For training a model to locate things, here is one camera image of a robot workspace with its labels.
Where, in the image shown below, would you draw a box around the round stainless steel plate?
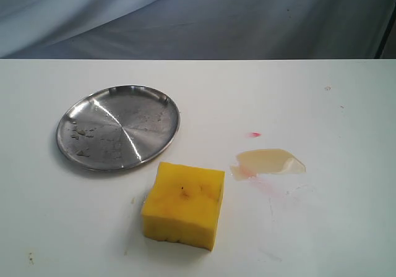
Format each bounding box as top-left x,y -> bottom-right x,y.
56,85 -> 180,172

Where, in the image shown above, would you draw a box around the yellow sponge block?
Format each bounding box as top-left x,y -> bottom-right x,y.
141,162 -> 225,251

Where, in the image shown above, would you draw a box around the grey backdrop cloth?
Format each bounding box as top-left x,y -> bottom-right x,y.
1,0 -> 395,60

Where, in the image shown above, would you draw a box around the beige liquid spill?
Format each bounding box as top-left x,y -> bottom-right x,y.
230,148 -> 306,180

